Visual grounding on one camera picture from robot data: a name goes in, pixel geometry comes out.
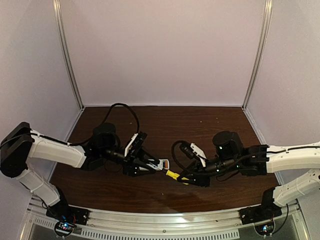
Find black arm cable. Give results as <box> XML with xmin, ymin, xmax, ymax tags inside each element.
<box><xmin>171</xmin><ymin>140</ymin><xmax>196</xmax><ymax>173</ymax></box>
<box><xmin>104</xmin><ymin>103</ymin><xmax>141</xmax><ymax>136</ymax></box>

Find yellow handled screwdriver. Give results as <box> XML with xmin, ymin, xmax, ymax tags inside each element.
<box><xmin>162</xmin><ymin>169</ymin><xmax>190</xmax><ymax>185</ymax></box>

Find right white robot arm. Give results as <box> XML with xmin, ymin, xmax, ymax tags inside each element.
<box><xmin>171</xmin><ymin>131</ymin><xmax>320</xmax><ymax>208</ymax></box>

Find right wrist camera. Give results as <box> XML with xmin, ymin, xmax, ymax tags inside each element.
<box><xmin>179</xmin><ymin>142</ymin><xmax>208</xmax><ymax>168</ymax></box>

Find front aluminium table rail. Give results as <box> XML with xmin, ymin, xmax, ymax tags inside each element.
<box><xmin>18</xmin><ymin>197</ymin><xmax>311</xmax><ymax>240</ymax></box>

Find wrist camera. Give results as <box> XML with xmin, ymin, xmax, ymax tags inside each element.
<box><xmin>179</xmin><ymin>142</ymin><xmax>208</xmax><ymax>168</ymax></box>
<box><xmin>124</xmin><ymin>131</ymin><xmax>148</xmax><ymax>158</ymax></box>

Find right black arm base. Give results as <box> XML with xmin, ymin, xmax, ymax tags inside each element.
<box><xmin>239</xmin><ymin>204</ymin><xmax>282</xmax><ymax>237</ymax></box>

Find white remote control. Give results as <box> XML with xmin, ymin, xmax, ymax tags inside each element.
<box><xmin>145</xmin><ymin>158</ymin><xmax>168</xmax><ymax>169</ymax></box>

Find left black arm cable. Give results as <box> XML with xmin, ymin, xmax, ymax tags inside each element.
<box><xmin>104</xmin><ymin>103</ymin><xmax>141</xmax><ymax>136</ymax></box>

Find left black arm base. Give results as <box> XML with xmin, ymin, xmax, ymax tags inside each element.
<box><xmin>44</xmin><ymin>205</ymin><xmax>90</xmax><ymax>239</ymax></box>

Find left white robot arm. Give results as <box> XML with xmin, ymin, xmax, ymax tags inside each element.
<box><xmin>0</xmin><ymin>122</ymin><xmax>163</xmax><ymax>207</ymax></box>

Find aluminium frame post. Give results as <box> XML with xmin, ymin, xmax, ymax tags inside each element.
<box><xmin>242</xmin><ymin>0</ymin><xmax>273</xmax><ymax>111</ymax></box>
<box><xmin>52</xmin><ymin>0</ymin><xmax>85</xmax><ymax>110</ymax></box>

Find left aluminium frame post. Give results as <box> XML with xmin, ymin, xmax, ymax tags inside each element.
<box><xmin>52</xmin><ymin>0</ymin><xmax>85</xmax><ymax>110</ymax></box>

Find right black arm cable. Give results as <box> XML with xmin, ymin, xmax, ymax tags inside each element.
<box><xmin>171</xmin><ymin>140</ymin><xmax>196</xmax><ymax>173</ymax></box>

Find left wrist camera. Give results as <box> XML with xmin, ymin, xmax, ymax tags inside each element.
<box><xmin>124</xmin><ymin>131</ymin><xmax>148</xmax><ymax>158</ymax></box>

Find right aluminium frame post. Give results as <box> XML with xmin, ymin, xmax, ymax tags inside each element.
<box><xmin>242</xmin><ymin>0</ymin><xmax>273</xmax><ymax>111</ymax></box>

